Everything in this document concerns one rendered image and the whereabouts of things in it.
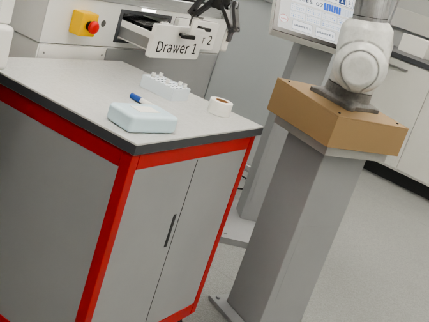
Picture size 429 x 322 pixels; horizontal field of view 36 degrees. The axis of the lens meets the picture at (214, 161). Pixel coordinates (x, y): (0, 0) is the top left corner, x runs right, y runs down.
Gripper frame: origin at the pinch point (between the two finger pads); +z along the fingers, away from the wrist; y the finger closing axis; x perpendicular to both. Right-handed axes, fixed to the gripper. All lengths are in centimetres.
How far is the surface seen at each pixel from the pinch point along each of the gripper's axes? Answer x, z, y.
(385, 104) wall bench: -292, 39, 13
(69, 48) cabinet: 37.3, 12.4, 24.2
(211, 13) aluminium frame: -36.8, -4.9, 23.9
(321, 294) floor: -65, 91, -52
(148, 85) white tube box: 32.1, 13.7, -4.5
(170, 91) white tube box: 32.4, 12.6, -12.6
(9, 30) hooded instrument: 85, 1, -1
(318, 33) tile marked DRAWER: -82, -9, -3
